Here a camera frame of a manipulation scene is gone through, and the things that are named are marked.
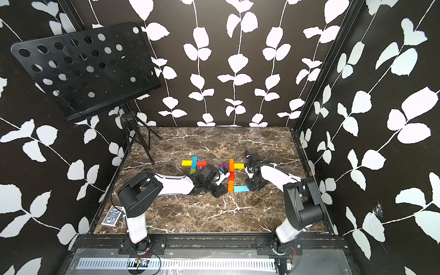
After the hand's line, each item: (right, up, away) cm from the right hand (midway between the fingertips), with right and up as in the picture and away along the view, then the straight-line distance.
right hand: (252, 184), depth 91 cm
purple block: (-15, +9, +10) cm, 20 cm away
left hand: (-13, -2, -1) cm, 13 cm away
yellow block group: (-6, +9, +10) cm, 15 cm away
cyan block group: (-33, +11, +10) cm, 36 cm away
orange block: (-11, -1, +1) cm, 12 cm away
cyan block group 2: (-6, -2, -1) cm, 6 cm away
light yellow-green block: (-34, +6, +6) cm, 35 cm away
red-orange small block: (-29, +10, +11) cm, 32 cm away
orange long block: (-11, +9, +10) cm, 17 cm away
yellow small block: (-38, +10, +10) cm, 41 cm away
